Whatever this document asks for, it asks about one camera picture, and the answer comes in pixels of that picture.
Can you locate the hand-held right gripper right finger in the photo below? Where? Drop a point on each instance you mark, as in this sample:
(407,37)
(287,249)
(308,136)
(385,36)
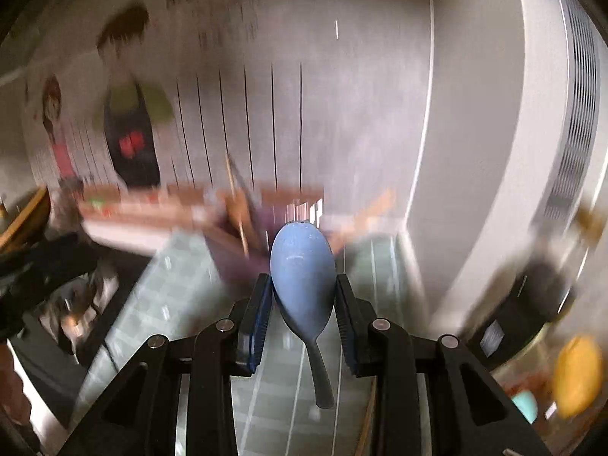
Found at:
(345,323)

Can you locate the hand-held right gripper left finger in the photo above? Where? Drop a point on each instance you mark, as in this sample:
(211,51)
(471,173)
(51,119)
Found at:
(259,323)

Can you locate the blue rice paddle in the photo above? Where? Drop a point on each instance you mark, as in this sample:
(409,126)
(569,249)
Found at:
(301,275)

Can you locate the purple utensil holder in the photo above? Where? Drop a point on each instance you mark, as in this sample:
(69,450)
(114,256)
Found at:
(263,228)

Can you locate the wooden chopstick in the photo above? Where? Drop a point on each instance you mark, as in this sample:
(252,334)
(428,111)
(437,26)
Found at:
(236,199)

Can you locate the person's left forearm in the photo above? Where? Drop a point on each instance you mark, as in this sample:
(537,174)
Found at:
(10,382)

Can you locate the tan curved wooden rim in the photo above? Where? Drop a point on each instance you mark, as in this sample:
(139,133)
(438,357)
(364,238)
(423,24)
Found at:
(31,221)

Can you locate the black packet yellow label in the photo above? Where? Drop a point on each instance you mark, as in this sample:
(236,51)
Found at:
(517,313)

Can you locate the teal cup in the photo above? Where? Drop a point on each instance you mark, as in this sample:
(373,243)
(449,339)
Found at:
(526,404)

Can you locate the yellow oval object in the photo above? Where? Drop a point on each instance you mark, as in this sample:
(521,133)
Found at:
(577,375)

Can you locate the white air conditioner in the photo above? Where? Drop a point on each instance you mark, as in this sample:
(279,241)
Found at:
(541,104)

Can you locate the wall poster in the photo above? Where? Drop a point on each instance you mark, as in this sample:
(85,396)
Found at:
(332,128)

